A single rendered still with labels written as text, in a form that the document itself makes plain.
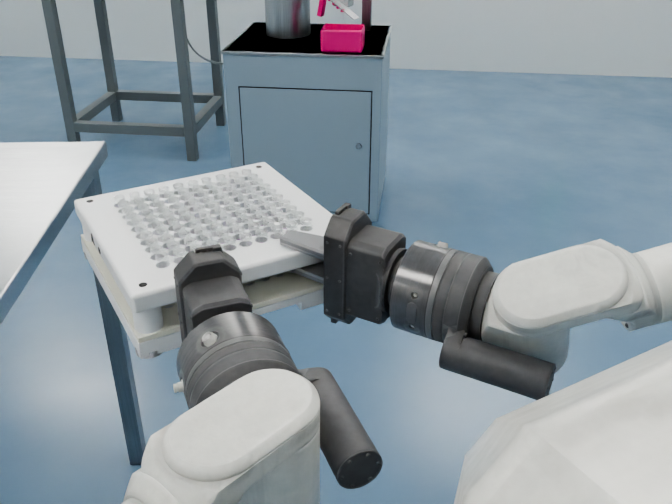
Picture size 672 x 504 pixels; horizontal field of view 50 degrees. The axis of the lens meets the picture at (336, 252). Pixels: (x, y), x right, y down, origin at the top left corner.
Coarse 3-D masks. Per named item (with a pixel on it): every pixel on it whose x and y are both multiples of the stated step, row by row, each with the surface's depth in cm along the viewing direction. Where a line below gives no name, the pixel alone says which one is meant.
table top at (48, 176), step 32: (0, 160) 144; (32, 160) 144; (64, 160) 144; (96, 160) 147; (0, 192) 130; (32, 192) 130; (64, 192) 130; (0, 224) 119; (32, 224) 119; (0, 256) 110; (32, 256) 112; (0, 288) 102; (0, 320) 99
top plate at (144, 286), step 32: (128, 192) 85; (192, 192) 85; (224, 192) 85; (288, 192) 85; (96, 224) 78; (320, 224) 78; (128, 256) 72; (256, 256) 72; (288, 256) 72; (128, 288) 66; (160, 288) 66
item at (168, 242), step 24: (168, 192) 83; (216, 192) 83; (240, 192) 83; (144, 216) 78; (168, 216) 77; (192, 216) 78; (216, 216) 79; (240, 216) 78; (264, 216) 78; (288, 216) 77; (168, 240) 73; (192, 240) 73
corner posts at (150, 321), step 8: (88, 240) 84; (144, 312) 67; (152, 312) 67; (160, 312) 68; (136, 320) 67; (144, 320) 67; (152, 320) 67; (160, 320) 68; (136, 328) 68; (144, 328) 68; (152, 328) 68; (160, 328) 68
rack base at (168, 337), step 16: (96, 256) 81; (96, 272) 81; (288, 272) 78; (112, 288) 75; (256, 288) 75; (272, 288) 75; (288, 288) 75; (304, 288) 75; (320, 288) 76; (112, 304) 76; (176, 304) 72; (256, 304) 72; (272, 304) 73; (288, 304) 74; (304, 304) 75; (128, 320) 70; (176, 320) 70; (144, 336) 67; (160, 336) 68; (176, 336) 69; (144, 352) 68; (160, 352) 69
